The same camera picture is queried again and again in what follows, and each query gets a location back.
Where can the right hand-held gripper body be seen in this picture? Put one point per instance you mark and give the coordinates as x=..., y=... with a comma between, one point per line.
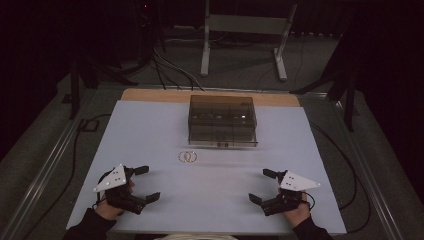
x=295, y=182

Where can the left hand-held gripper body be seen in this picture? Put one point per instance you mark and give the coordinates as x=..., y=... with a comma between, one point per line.
x=115, y=178

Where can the dark transparent drawer box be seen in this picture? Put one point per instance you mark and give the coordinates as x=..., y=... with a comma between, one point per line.
x=221, y=120

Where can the person's right hand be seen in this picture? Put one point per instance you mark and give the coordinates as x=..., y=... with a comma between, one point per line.
x=298, y=216

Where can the person's left hand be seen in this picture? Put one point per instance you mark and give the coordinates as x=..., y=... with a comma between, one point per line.
x=107, y=211

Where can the white table mat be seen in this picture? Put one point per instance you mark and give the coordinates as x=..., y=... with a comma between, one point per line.
x=150, y=140

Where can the black tripod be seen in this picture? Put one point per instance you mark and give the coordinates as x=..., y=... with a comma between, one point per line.
x=348, y=100
x=75, y=86

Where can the grey metal stand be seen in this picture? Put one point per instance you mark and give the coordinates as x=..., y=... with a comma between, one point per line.
x=245, y=24

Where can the aluminium floor rail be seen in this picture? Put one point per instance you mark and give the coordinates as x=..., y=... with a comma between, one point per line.
x=370, y=173
x=43, y=173

